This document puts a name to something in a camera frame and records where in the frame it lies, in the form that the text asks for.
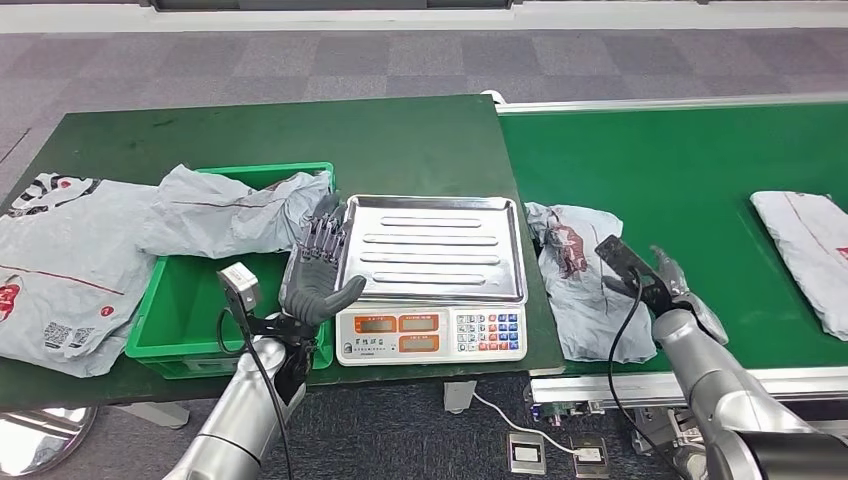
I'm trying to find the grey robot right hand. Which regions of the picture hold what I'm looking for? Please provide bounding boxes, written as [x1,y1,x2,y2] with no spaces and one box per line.
[602,245,694,313]

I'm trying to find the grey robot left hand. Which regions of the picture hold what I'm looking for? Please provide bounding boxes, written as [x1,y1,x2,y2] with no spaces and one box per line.
[279,193,368,327]

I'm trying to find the grey parcel bag red print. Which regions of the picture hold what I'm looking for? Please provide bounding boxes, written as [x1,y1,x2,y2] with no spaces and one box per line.
[525,201,658,365]

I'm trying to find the flat grey parcel red print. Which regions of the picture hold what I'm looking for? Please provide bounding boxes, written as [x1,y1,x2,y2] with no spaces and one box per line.
[749,190,848,342]

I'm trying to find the green plastic crate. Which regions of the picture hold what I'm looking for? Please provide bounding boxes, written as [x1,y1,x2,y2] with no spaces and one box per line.
[125,160,337,380]

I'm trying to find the white electronic scale steel tray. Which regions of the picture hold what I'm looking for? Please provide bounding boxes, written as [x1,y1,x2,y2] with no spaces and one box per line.
[334,193,529,367]

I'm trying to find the silver floor socket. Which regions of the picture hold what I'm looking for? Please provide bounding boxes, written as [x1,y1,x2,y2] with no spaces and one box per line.
[507,431,548,476]
[570,437,611,480]

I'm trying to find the grey table foot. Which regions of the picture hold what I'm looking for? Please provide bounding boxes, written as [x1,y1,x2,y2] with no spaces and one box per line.
[112,399,191,429]

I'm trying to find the large grey mailer bag QR codes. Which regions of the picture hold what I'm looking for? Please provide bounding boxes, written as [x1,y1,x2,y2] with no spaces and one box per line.
[0,171,164,379]

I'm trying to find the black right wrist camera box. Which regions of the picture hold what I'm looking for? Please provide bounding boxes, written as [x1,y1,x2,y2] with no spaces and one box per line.
[594,235,674,313]

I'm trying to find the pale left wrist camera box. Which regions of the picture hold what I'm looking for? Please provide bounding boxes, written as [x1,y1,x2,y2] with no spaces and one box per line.
[217,262,263,319]

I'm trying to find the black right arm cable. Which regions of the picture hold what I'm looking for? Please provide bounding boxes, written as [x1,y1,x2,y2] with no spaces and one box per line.
[607,268,684,480]

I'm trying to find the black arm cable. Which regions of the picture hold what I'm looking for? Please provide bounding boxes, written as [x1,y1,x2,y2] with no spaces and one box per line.
[215,307,296,480]
[607,268,684,480]

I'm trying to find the green conveyor belt aluminium frame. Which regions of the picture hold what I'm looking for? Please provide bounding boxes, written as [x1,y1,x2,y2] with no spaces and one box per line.
[496,92,848,445]

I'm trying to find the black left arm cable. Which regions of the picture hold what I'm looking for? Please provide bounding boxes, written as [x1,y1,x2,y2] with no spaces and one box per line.
[215,307,296,480]

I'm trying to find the grey table leg bracket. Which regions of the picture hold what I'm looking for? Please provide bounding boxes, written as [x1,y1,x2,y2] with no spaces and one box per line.
[443,379,478,415]

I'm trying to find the white floor cable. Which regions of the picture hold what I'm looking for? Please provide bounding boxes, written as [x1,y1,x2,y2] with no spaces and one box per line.
[472,390,584,458]

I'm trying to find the round chrome base plate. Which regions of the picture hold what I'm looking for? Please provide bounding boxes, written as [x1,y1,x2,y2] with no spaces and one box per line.
[0,405,99,477]

